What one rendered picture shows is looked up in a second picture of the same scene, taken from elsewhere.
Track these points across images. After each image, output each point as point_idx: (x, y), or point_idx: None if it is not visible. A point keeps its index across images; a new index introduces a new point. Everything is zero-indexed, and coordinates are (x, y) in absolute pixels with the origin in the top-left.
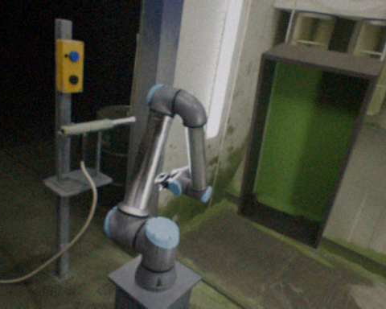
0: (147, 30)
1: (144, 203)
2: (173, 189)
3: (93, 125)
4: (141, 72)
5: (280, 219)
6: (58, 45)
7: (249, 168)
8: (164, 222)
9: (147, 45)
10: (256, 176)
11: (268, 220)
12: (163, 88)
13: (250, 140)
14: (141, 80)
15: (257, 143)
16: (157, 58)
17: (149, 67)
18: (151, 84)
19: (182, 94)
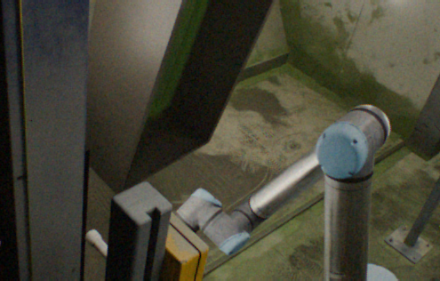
0: (41, 18)
1: None
2: (238, 248)
3: None
4: (34, 130)
5: (145, 147)
6: (187, 272)
7: (116, 120)
8: (369, 276)
9: (47, 57)
10: None
11: (143, 161)
12: (366, 132)
13: (156, 83)
14: (40, 146)
15: (110, 75)
16: (86, 72)
17: (61, 106)
18: (75, 135)
19: (385, 118)
